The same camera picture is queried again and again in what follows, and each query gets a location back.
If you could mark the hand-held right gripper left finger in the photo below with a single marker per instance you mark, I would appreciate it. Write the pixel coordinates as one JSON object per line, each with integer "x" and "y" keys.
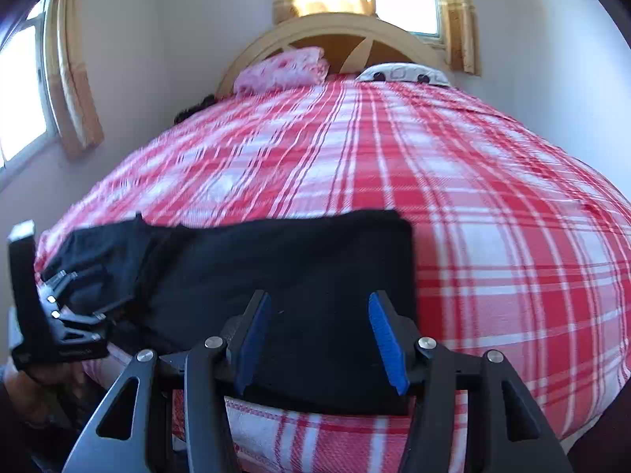
{"x": 254, "y": 340}

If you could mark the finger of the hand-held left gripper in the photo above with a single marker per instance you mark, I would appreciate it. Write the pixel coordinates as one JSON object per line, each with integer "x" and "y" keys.
{"x": 61, "y": 280}
{"x": 86, "y": 324}

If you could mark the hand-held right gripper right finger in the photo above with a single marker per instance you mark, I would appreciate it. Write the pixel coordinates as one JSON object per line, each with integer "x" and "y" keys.
{"x": 387, "y": 340}

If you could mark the black pants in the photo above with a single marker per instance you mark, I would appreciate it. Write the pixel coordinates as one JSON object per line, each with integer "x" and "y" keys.
{"x": 296, "y": 281}

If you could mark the person's left hand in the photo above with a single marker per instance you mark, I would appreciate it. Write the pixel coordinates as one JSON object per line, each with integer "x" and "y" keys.
{"x": 44, "y": 394}

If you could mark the red plaid bed sheet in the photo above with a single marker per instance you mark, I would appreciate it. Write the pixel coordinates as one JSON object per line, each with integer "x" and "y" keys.
{"x": 443, "y": 182}

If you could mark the black cloth bundle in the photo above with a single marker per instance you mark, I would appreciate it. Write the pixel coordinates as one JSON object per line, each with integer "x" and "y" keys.
{"x": 193, "y": 107}

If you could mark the white patterned pillow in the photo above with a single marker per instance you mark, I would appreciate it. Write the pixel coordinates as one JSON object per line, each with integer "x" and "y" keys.
{"x": 402, "y": 72}

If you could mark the pink floral pillow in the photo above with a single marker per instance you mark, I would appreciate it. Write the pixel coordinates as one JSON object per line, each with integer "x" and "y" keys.
{"x": 283, "y": 69}

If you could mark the cream wooden headboard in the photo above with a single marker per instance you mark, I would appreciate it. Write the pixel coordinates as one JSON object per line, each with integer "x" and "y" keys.
{"x": 340, "y": 27}

